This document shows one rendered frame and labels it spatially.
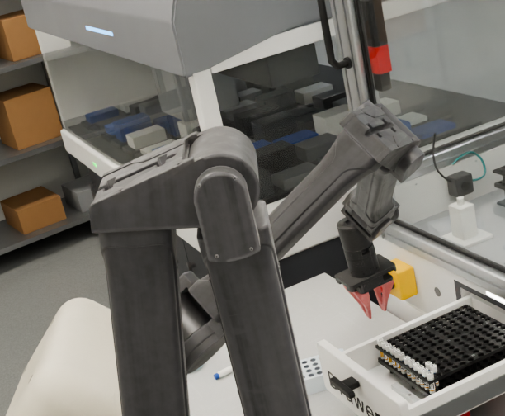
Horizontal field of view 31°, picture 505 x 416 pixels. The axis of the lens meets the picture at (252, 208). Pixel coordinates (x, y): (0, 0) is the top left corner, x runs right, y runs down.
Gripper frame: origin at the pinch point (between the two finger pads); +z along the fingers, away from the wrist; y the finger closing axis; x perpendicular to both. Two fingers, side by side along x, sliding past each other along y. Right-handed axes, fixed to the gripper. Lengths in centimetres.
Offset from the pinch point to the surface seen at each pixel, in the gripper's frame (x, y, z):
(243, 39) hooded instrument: 73, 16, -41
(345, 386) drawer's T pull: -10.0, -13.8, 5.1
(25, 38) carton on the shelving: 362, -1, -16
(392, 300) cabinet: 34.3, 19.4, 22.3
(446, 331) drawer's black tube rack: -4.6, 11.2, 8.6
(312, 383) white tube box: 13.9, -12.3, 18.3
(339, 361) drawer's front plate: -3.3, -11.2, 4.3
